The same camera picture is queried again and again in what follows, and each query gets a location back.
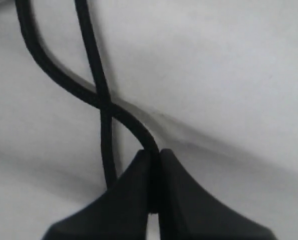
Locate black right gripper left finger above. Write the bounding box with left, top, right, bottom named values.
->
left=43, top=150, right=151, bottom=240

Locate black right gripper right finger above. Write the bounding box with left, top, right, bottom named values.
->
left=158, top=149, right=274, bottom=240

